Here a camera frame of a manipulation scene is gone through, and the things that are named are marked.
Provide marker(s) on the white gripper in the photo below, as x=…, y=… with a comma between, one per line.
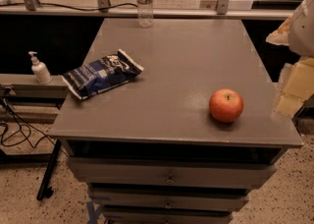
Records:
x=302, y=29

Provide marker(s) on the red apple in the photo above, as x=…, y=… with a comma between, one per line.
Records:
x=225, y=105

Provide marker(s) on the clear water bottle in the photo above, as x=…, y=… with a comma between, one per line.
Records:
x=145, y=13

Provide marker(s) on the grey drawer cabinet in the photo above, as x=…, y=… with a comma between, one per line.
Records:
x=150, y=150

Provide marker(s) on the blue chip bag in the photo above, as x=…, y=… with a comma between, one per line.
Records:
x=101, y=75

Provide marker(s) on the white pump dispenser bottle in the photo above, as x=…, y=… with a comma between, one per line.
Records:
x=39, y=69

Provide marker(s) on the grey metal side shelf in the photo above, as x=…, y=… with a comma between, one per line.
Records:
x=32, y=101

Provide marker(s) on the black metal stand leg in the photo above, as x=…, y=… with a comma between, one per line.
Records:
x=45, y=191

